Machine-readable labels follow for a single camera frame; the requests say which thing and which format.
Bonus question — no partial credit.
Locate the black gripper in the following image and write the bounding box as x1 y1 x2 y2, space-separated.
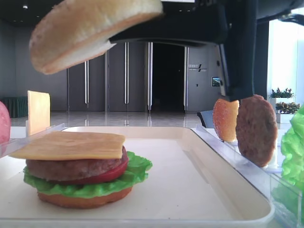
110 0 304 101

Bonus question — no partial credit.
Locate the sesame top bun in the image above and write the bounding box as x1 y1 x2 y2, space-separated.
29 0 163 75

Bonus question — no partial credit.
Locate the sesame bun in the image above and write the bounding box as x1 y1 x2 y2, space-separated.
29 0 163 75
212 98 239 142

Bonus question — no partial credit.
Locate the upright brown meat patty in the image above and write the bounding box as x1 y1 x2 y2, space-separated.
236 95 278 167

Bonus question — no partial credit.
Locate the upright green lettuce leaf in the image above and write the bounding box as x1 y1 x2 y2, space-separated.
281 108 304 190

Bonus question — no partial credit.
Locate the green lettuce leaf in burger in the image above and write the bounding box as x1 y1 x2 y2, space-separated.
23 151 152 199

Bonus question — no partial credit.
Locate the red tomato slice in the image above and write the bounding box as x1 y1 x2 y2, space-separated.
48 146 129 186

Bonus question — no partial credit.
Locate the yellow cheese slice on burger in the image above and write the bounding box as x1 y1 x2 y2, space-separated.
10 131 125 161

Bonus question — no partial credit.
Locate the upright yellow cheese slice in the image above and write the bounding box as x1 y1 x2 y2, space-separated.
27 90 50 136

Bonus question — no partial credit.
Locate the brown meat patty in burger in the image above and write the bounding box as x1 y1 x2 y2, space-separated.
26 158 127 181

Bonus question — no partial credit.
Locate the upper potted plant box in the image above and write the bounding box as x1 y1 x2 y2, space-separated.
270 88 294 98

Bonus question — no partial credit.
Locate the potted plant box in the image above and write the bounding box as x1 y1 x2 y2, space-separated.
270 88 294 98
275 102 300 124

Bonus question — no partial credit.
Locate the lower potted plant box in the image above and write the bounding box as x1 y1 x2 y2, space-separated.
275 102 300 124

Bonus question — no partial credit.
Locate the middle dark double door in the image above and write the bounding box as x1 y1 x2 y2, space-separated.
108 42 145 112

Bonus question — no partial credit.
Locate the dark double door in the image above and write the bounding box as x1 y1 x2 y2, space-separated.
68 56 105 112
108 42 145 112

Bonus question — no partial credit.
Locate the left dark double door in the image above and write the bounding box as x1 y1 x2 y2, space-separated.
68 56 105 112

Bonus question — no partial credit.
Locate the cream rectangular tray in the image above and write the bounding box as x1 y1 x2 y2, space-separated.
0 126 275 228

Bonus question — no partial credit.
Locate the right clear acrylic rack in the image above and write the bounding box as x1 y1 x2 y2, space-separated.
193 125 304 228

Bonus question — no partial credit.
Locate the clear acrylic rack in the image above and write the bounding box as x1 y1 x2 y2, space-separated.
193 125 304 228
0 123 66 158

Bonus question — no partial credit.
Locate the bottom bun half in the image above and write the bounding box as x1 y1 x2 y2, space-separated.
38 187 133 209

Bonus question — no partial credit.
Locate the green draped table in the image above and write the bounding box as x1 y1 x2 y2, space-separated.
0 96 28 118

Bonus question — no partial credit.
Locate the upright pink ham slice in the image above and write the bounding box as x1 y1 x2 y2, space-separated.
0 102 11 144

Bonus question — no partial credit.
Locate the left clear acrylic rack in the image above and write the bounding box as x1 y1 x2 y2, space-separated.
0 123 66 158

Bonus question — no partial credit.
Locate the wall display screen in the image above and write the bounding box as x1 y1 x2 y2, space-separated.
212 77 221 87

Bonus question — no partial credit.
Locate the wall sign lettering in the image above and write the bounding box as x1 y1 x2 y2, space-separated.
188 64 208 72

